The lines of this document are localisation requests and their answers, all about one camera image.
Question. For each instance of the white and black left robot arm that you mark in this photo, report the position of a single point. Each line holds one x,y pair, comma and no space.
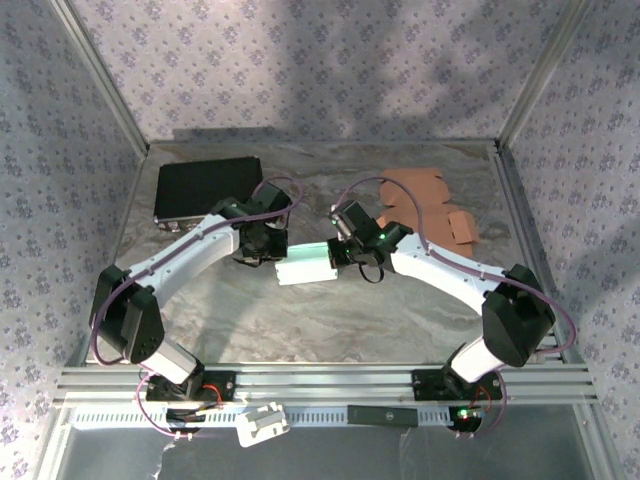
185,255

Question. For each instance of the black briefcase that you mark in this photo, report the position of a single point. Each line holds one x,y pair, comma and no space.
200,185

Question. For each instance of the aluminium frame post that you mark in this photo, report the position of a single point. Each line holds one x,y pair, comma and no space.
545,75
100,75

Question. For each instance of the black rectangular device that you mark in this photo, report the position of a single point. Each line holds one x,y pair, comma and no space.
382,415

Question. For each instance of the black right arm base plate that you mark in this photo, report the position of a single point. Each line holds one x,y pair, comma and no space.
425,385

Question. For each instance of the aluminium mounting rail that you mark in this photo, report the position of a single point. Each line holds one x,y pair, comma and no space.
325,382

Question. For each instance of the brown paper box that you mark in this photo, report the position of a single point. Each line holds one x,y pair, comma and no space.
425,185

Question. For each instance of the aluminium side rail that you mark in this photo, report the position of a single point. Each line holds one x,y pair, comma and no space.
530,240
107,260

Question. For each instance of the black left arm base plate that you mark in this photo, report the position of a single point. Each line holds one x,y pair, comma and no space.
225,386

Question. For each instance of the white plastic bracket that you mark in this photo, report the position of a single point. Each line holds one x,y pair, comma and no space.
260,425

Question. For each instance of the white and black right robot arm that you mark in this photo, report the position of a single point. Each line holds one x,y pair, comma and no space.
450,272

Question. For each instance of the black controller board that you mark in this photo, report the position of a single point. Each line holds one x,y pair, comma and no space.
467,417
182,415

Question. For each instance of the light blue paper box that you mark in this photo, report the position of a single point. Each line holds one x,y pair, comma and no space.
305,267

